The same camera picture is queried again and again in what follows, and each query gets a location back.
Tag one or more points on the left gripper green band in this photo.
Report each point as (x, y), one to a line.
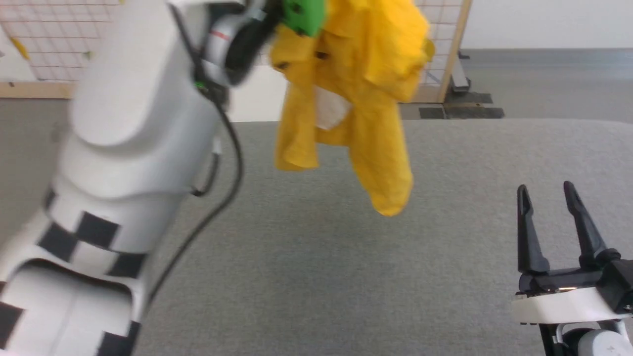
(304, 15)

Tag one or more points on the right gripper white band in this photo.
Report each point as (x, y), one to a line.
(564, 301)

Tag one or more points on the yellow button shirt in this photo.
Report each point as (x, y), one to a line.
(376, 148)

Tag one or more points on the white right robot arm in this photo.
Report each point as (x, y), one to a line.
(593, 343)

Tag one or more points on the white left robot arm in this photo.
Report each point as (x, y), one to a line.
(123, 123)

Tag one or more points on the white box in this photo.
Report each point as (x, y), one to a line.
(252, 104)

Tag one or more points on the long black floor plate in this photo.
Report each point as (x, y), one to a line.
(474, 112)

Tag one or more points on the small black floor plate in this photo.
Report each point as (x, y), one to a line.
(431, 112)

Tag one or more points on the grey metal screen foot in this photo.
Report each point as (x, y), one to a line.
(461, 74)

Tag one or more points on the grey fabric sofa cushion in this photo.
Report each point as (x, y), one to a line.
(346, 272)

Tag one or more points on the yellow lemon decoration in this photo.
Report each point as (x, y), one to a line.
(20, 48)

